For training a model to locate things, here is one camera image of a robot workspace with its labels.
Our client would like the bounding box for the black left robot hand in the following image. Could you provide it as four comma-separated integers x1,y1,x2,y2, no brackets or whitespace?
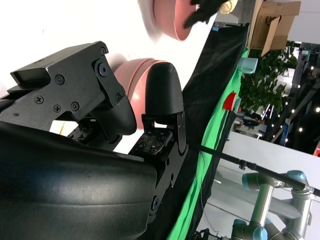
183,0,226,29

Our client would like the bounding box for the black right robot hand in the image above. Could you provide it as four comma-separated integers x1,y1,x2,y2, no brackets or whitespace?
0,40,190,240

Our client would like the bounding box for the pink plastic bowl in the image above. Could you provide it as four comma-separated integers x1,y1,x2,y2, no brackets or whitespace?
112,59,137,101
152,0,193,42
124,57,157,131

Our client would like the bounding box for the beige ridged round object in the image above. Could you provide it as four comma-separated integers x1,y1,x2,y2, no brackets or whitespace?
219,0,238,14

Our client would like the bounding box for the brown cardboard box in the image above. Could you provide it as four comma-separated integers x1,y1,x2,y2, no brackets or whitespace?
246,0,302,58

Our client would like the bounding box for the black backdrop cloth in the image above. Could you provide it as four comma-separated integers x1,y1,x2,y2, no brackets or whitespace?
149,23,251,240

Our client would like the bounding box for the green leafy plant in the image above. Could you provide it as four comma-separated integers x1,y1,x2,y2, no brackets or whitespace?
238,41,298,118

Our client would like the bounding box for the red button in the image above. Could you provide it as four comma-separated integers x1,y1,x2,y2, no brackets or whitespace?
223,91,237,111

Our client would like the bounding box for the green cloth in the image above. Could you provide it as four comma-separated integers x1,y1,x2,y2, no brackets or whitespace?
167,47,245,240

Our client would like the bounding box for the black metal pole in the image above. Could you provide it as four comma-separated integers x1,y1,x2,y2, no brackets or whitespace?
192,146,320,197

